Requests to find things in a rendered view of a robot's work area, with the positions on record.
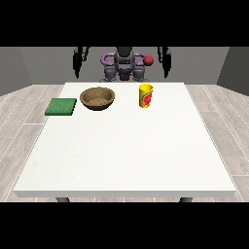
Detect brown wooden bowl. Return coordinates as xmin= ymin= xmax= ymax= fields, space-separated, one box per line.
xmin=79 ymin=87 xmax=117 ymax=112

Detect yellow cup with melon print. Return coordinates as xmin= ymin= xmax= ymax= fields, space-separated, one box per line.
xmin=138 ymin=83 xmax=154 ymax=109

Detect small red ball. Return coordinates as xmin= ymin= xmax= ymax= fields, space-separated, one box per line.
xmin=143 ymin=54 xmax=155 ymax=67

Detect green square pad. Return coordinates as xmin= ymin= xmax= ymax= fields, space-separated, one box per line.
xmin=44 ymin=97 xmax=78 ymax=117

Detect grey robot trunk purple rings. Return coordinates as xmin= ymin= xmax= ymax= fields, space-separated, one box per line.
xmin=99 ymin=47 xmax=151 ymax=83

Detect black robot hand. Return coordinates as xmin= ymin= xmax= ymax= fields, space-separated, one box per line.
xmin=157 ymin=47 xmax=172 ymax=80
xmin=72 ymin=47 xmax=91 ymax=80

